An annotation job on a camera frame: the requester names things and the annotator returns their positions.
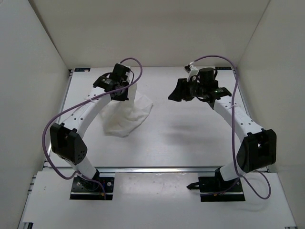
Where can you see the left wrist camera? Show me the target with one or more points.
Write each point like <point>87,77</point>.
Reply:
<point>105,83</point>

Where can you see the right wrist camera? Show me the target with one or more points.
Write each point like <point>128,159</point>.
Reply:
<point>221,92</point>

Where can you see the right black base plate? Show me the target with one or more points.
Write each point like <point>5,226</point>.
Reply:
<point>215,189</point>

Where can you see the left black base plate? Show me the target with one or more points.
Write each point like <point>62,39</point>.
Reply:
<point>82,190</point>

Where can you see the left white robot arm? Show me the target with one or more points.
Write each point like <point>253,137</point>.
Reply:
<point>67,137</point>

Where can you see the blue corner label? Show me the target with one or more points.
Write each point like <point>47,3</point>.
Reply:
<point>82,69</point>
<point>223,68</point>

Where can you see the right blue corner label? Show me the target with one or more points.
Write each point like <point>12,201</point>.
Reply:
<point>223,68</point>

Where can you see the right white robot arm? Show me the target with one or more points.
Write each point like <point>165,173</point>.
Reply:
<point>258,145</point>

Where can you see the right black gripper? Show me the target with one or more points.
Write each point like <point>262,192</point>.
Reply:
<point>180,92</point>

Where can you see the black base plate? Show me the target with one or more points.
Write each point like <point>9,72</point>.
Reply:
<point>82,190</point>
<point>215,189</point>

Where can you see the aluminium front rail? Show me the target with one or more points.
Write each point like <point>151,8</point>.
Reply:
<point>155,169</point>

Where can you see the left blue corner label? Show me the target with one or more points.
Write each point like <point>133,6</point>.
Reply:
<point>82,69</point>

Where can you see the white skirt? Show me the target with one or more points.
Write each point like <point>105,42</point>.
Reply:
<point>121,118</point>

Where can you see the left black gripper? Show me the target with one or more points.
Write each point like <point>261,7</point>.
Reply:
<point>122,96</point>

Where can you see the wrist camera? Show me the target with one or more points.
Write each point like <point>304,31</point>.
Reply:
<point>221,92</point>
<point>105,83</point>

